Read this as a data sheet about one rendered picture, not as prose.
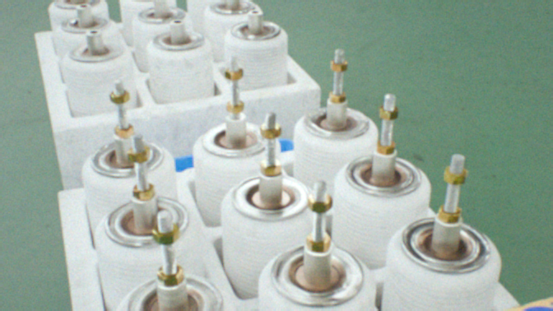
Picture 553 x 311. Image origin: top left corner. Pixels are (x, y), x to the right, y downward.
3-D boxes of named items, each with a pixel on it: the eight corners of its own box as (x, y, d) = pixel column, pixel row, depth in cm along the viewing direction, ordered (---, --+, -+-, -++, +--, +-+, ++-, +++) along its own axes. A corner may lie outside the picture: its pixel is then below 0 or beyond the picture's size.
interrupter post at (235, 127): (225, 138, 77) (224, 111, 75) (247, 137, 77) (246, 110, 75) (225, 149, 75) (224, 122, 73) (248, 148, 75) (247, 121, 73)
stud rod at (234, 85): (232, 126, 74) (230, 60, 70) (230, 121, 75) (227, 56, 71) (241, 124, 74) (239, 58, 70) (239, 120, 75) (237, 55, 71)
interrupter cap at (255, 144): (202, 127, 79) (202, 123, 78) (269, 125, 79) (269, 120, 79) (201, 162, 72) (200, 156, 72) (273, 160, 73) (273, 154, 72)
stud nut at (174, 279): (166, 268, 53) (165, 259, 52) (187, 273, 52) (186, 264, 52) (154, 284, 51) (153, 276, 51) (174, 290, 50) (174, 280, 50)
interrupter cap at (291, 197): (297, 230, 62) (298, 225, 62) (219, 215, 64) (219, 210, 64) (319, 187, 68) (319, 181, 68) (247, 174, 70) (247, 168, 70)
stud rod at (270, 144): (271, 188, 65) (271, 117, 61) (263, 185, 65) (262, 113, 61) (278, 183, 65) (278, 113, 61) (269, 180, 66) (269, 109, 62)
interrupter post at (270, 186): (279, 210, 65) (279, 180, 63) (254, 206, 65) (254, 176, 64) (286, 196, 67) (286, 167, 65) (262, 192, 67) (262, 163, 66)
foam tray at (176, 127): (244, 90, 145) (242, 7, 136) (318, 187, 113) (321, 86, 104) (51, 121, 133) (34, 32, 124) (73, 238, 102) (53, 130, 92)
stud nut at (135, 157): (130, 164, 58) (129, 156, 58) (126, 155, 60) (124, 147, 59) (153, 160, 59) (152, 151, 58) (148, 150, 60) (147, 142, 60)
